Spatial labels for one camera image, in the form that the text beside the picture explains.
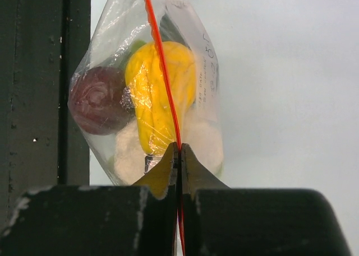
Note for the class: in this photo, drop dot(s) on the green avocado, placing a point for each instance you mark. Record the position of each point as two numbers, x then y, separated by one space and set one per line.
169 31

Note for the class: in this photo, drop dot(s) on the clear zip top bag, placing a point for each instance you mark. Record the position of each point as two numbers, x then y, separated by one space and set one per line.
122 22

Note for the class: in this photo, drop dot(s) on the lime green fruit piece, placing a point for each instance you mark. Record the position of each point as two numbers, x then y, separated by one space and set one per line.
135 45

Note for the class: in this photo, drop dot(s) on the white cauliflower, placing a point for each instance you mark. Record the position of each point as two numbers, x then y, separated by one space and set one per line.
130 162

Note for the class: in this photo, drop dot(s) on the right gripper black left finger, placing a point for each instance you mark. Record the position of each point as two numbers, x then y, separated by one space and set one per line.
139 219

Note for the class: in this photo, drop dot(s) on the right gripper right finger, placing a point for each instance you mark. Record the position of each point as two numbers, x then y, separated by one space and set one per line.
219 220

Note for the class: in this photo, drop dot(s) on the yellow pepper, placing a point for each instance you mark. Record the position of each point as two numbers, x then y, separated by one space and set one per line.
144 78

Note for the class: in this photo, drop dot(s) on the dark red plum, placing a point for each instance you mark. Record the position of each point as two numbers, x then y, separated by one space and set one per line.
100 101

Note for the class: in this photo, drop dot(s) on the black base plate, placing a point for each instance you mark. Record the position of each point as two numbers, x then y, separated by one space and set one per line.
42 43

